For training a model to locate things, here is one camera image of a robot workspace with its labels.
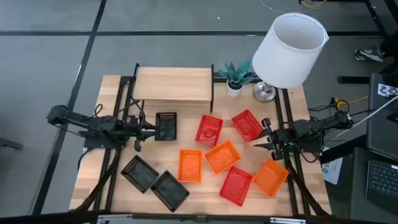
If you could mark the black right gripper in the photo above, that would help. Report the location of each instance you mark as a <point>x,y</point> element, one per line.
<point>278,140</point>

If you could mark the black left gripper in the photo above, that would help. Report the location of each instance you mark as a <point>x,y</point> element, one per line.
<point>136,129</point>

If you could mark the black slotted plastic basket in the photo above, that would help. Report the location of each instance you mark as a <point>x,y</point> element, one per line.
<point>166,127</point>
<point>170,191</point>
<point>140,174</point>

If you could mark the red slotted plastic basket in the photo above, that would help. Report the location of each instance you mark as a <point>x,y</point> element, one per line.
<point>209,130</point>
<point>235,186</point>
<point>247,126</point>

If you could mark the orange slotted plastic basket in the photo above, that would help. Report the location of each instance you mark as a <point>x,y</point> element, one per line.
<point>190,165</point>
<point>222,157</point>
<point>270,178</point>

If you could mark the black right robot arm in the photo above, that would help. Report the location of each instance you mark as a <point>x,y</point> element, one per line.
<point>311,127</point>

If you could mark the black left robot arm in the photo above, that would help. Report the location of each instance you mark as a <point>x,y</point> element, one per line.
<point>93,124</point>

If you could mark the wooden shelf with black posts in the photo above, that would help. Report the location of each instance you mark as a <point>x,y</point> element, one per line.
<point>172,84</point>

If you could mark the green plant in white pot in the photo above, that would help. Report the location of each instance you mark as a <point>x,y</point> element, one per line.
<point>236,79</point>

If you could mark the white printed paper sheet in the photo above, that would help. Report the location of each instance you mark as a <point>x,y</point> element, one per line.
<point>331,171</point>

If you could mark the white shade silver table lamp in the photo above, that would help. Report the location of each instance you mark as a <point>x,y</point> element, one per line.
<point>289,53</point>

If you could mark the black side desk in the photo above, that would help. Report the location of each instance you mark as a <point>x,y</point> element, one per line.
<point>357,186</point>

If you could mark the black furniture foot bar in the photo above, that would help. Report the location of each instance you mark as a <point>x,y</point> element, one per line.
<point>354,80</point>

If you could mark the black computer case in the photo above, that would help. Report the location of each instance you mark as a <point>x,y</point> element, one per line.
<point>381,130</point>

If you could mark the black laptop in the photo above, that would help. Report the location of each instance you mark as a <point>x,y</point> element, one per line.
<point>384,179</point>

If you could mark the white printed sticker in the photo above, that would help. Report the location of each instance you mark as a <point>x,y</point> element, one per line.
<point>387,90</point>

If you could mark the person's shoe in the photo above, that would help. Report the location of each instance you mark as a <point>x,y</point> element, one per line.
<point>370,54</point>

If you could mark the person's leg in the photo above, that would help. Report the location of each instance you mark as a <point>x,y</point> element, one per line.
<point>391,43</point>

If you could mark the black aluminium mounting frame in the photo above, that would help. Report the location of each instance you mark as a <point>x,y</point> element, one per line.
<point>292,193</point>
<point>109,202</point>

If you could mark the black rig frame bar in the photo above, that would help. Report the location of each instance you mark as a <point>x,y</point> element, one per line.
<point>62,217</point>

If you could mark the black table frame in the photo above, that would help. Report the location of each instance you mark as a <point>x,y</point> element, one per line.
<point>374,18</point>

